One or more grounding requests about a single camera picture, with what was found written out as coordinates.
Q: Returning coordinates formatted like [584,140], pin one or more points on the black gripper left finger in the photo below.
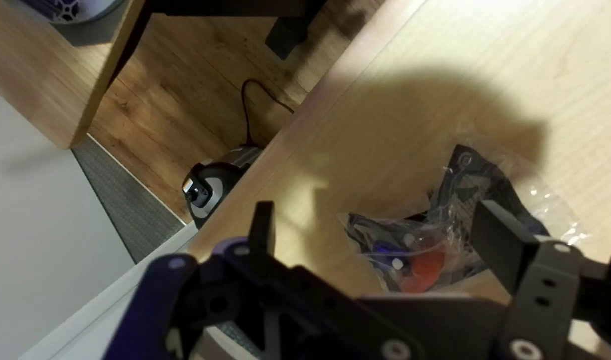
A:
[287,313]

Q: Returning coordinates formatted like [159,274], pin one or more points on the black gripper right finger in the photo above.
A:
[538,293]

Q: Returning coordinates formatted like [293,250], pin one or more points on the clear sachet with dark contents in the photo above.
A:
[467,180]

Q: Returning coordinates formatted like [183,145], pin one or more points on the black grey floor device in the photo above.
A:
[207,190]

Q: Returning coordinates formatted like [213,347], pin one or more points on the grey floor rug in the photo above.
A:
[129,206]

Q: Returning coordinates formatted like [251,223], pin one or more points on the white vented round appliance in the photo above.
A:
[73,8]

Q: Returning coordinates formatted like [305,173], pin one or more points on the black table frame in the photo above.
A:
[289,36]

